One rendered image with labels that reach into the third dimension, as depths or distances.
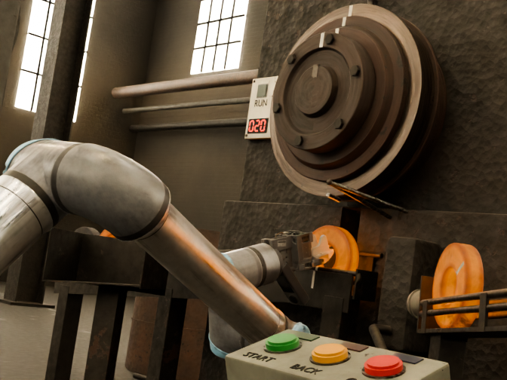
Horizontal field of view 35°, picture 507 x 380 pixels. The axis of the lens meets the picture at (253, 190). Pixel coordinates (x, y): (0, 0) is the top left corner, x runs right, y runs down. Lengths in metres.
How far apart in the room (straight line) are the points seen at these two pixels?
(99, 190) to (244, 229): 1.04
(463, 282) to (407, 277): 0.31
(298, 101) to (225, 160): 9.84
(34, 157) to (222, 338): 0.61
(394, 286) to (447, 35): 0.63
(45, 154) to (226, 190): 10.31
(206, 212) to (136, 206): 10.63
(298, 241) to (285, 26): 0.80
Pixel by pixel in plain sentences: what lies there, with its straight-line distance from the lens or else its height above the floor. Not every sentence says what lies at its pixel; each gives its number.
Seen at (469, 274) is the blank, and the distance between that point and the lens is 1.42.
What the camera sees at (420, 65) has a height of 1.18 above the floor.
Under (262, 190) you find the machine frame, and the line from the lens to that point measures 2.28.
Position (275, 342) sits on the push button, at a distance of 0.95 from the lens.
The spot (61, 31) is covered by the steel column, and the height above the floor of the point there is 2.89.
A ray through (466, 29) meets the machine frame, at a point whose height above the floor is 1.31.
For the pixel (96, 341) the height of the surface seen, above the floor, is 0.45.
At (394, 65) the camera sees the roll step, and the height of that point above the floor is 1.18.
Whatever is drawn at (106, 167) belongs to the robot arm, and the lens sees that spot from 1.24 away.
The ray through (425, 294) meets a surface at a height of 0.69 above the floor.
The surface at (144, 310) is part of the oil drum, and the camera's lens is 4.78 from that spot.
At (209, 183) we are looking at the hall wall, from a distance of 11.91.
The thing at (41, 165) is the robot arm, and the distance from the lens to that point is 1.31.
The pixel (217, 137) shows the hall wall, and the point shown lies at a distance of 11.98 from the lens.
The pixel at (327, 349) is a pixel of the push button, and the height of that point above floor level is 0.61.
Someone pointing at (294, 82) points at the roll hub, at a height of 1.14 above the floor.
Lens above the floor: 0.68
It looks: 6 degrees up
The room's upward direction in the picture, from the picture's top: 8 degrees clockwise
